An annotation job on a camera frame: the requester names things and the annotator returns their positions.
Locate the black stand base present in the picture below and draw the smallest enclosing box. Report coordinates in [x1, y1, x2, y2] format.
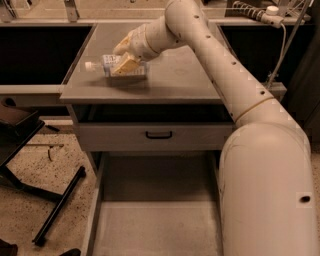
[0, 99, 87, 248]

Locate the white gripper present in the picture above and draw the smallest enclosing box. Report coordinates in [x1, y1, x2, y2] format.
[111, 24, 159, 76]

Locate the grey metal cabinet counter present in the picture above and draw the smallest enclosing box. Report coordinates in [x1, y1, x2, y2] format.
[60, 22, 234, 170]

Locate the blue plastic water bottle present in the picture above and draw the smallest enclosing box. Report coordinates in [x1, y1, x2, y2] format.
[84, 55, 148, 79]

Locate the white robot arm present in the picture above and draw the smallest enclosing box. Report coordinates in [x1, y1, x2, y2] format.
[113, 0, 319, 256]

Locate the dark cabinet at right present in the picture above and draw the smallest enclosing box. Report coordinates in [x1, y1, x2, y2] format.
[288, 24, 320, 144]

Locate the white power strip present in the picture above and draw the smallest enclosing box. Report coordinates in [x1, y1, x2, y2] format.
[232, 1, 284, 28]

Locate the black drawer handle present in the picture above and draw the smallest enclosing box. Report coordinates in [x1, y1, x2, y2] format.
[145, 131, 173, 140]

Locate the closed grey top drawer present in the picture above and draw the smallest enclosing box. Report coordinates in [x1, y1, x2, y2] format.
[74, 123, 233, 152]

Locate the grey horizontal rail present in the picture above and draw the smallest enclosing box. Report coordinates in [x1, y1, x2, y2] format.
[0, 85, 64, 107]

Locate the white cable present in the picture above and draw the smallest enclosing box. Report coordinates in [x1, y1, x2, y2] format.
[264, 23, 288, 89]

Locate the open grey middle drawer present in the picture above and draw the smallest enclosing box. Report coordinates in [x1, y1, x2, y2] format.
[81, 152, 224, 256]

